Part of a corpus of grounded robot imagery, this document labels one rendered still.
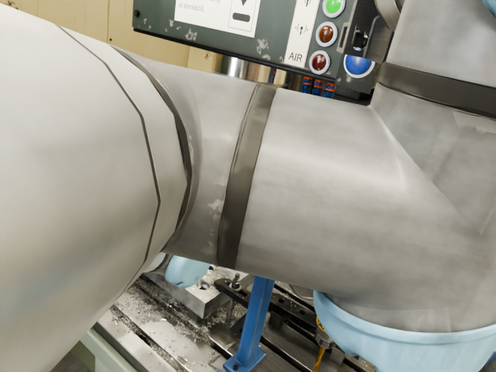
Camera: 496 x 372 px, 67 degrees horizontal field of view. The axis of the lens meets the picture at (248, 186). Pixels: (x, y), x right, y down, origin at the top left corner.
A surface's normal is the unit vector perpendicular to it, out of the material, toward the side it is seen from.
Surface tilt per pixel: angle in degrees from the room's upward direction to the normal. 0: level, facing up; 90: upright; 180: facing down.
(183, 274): 90
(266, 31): 90
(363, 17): 90
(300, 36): 90
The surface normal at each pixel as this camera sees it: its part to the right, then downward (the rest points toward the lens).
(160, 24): -0.60, 0.22
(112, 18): 0.78, 0.37
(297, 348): 0.18, -0.90
